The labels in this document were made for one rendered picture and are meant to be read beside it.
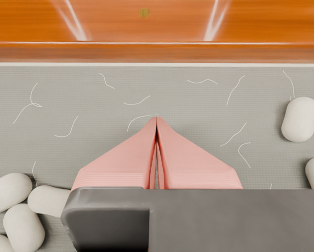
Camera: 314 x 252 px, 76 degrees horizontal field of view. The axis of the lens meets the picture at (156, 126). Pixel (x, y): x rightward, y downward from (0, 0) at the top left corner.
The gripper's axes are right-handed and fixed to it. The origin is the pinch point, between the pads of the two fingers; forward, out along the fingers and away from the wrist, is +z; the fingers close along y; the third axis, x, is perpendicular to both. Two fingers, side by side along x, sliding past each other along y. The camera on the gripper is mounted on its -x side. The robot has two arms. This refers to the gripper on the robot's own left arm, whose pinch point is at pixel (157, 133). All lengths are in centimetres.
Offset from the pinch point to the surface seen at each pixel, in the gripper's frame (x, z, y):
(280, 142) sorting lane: 2.5, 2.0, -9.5
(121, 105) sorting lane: 0.6, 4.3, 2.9
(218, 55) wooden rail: -2.8, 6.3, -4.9
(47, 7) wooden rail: -5.9, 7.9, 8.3
